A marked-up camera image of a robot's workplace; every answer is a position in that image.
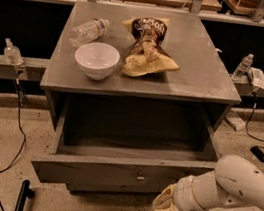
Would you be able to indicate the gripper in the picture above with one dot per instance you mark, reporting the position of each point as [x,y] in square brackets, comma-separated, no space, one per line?
[182,194]

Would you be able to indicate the clear plastic water bottle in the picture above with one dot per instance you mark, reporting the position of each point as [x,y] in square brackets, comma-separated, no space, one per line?
[87,32]

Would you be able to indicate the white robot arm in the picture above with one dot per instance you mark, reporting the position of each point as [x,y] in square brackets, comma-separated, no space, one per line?
[234,182]

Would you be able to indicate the yellow brown chip bag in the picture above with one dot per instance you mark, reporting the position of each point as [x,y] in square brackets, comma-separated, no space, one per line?
[146,55]

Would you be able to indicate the small clear bottle on left rail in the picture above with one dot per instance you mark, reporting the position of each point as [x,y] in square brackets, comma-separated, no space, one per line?
[12,53]

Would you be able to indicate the white box under rail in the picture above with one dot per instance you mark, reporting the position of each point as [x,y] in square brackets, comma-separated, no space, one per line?
[235,121]

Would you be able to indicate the grey top drawer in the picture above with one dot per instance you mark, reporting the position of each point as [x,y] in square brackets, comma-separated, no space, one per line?
[126,144]

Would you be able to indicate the grey wooden drawer cabinet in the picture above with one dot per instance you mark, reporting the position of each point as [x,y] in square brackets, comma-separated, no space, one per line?
[201,80]

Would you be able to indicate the black power adapter right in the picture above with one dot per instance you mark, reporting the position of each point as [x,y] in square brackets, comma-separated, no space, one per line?
[258,153]

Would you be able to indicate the black post bottom left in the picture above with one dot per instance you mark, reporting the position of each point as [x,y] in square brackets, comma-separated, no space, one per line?
[25,193]

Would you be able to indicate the small water bottle right rail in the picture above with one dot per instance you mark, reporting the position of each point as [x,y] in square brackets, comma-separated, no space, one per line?
[243,67]

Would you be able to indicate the white packet on right rail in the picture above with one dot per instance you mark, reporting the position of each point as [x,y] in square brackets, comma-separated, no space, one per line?
[256,77]

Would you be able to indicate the white ceramic bowl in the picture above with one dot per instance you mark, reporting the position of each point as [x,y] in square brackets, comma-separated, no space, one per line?
[97,60]

